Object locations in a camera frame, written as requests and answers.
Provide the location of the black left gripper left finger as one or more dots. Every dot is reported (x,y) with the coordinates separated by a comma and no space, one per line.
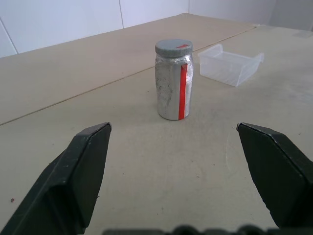
(71,176)

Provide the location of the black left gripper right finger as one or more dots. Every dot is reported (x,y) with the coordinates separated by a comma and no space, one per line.
(276,176)

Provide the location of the clear plastic tray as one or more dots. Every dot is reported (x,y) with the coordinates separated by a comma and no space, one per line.
(230,65)

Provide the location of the silver bottle with red stripe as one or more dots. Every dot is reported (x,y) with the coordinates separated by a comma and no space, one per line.
(173,87)

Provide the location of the grey ridged plastic jar lid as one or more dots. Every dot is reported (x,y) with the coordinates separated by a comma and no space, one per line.
(173,47)

